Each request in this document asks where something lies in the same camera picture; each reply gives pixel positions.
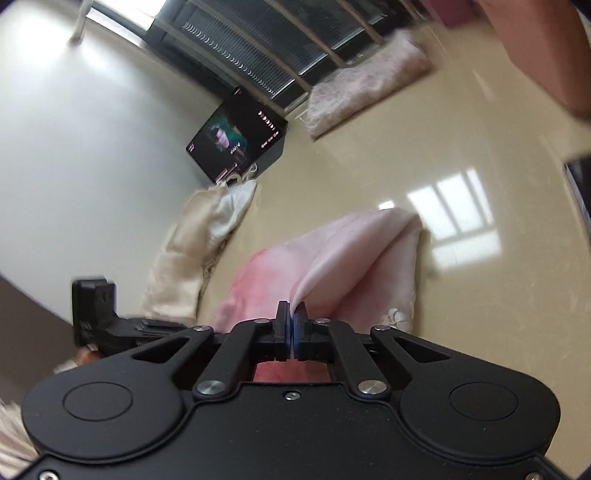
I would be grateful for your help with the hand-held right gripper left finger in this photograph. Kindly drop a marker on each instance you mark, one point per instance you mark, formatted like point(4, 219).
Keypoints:
point(286, 332)

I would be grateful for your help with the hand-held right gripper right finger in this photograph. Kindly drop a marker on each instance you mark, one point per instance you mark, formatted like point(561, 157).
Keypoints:
point(299, 334)

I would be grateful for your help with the pink sheer skirt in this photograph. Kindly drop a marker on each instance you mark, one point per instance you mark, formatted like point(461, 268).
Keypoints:
point(351, 249)

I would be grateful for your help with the person's left hand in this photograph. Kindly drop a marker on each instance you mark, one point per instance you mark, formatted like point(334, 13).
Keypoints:
point(87, 357)

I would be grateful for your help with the cream satin cloth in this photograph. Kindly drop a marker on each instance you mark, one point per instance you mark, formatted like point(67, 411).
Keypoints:
point(189, 249)

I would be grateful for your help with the white fluffy cloth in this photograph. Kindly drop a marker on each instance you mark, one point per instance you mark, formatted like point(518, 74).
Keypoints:
point(14, 429)

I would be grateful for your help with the black printed box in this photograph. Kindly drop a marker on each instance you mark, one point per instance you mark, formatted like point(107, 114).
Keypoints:
point(240, 134)

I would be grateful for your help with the fluffy pink rug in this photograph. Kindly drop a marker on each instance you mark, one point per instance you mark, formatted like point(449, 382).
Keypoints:
point(364, 81)

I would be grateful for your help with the metal window railing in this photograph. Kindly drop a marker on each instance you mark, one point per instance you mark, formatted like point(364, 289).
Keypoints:
point(258, 50)

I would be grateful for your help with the dark flat device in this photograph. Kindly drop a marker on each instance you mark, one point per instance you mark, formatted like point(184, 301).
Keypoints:
point(581, 184)

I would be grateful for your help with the pink stool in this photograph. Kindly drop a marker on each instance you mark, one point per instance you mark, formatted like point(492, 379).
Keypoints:
point(455, 10)

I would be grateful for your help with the pink cabinet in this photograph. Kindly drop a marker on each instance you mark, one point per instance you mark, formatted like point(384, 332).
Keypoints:
point(549, 50)

